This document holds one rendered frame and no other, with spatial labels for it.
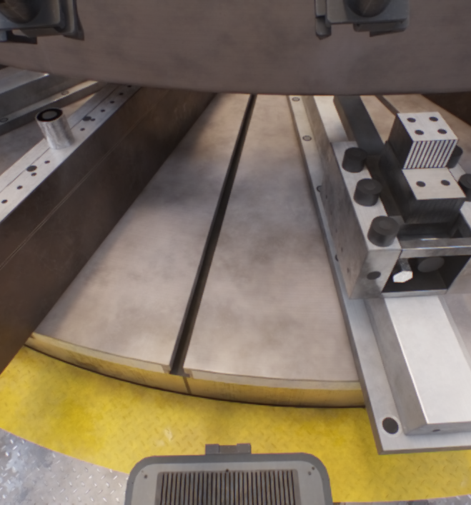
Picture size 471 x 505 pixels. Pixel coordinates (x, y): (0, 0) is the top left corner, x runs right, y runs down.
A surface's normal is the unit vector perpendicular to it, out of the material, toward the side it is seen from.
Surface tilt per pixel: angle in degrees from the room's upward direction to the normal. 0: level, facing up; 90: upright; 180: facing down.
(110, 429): 0
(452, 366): 0
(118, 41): 90
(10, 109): 90
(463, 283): 90
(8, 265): 90
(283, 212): 0
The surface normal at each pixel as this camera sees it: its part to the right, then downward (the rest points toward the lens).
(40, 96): 0.73, 0.51
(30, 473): -0.03, -0.64
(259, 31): -0.11, 0.77
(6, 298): 0.94, 0.25
